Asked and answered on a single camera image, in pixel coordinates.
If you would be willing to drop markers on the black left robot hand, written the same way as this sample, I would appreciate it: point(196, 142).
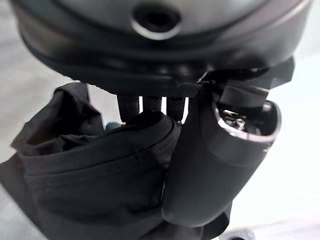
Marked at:
point(160, 45)

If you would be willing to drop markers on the black cloth garment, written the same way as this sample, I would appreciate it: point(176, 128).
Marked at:
point(95, 175)

